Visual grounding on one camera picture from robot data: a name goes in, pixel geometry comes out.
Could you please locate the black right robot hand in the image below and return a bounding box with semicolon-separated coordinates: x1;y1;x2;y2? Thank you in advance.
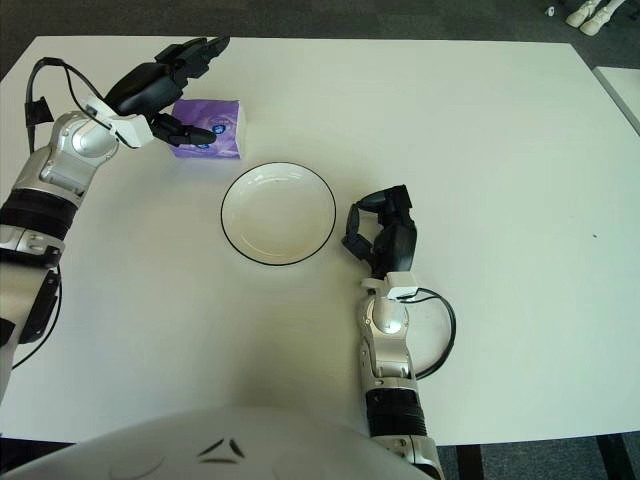
341;184;419;279

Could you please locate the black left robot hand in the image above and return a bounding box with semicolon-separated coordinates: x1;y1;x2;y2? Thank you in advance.
106;35;231;149

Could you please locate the purple tissue paper pack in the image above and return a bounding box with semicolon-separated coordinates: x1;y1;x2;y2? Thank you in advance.
169;98;248;161

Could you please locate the white plate with black rim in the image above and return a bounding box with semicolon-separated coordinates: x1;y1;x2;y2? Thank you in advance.
220;160;337;266

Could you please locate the black table leg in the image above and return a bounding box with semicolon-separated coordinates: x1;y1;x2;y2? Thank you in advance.
455;444;482;480
597;437;626;480

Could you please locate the white side table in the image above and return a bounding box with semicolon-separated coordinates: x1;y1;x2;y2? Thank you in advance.
592;66;640;136

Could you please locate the white humanoid robot foot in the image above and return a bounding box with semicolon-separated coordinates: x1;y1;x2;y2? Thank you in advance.
579;0;626;36
565;0;599;27

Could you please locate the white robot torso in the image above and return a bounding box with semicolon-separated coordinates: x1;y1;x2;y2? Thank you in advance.
0;405;431;480

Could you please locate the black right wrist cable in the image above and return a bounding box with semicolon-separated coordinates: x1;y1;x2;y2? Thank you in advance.
399;288;457;382

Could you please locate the thick black left wrist cable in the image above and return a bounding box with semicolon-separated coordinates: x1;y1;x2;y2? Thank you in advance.
24;58;109;156

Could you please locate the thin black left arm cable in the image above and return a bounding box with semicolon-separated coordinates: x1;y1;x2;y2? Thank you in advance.
9;264;65;371

